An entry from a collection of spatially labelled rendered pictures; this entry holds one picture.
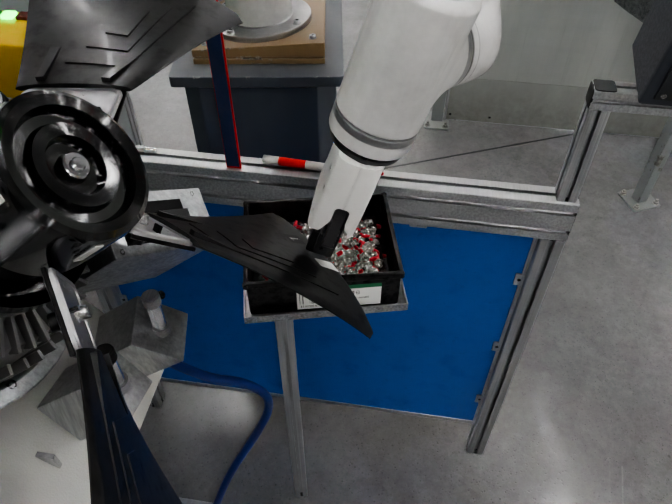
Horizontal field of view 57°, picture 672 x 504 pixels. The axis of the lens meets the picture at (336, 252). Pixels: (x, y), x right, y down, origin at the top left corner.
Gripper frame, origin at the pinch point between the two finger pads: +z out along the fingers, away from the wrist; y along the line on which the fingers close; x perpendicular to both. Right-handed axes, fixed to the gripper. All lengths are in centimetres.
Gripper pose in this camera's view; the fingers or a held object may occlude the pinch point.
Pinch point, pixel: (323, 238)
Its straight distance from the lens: 70.9
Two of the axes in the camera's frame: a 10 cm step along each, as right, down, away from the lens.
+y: -1.5, 7.2, -6.8
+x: 9.4, 3.1, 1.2
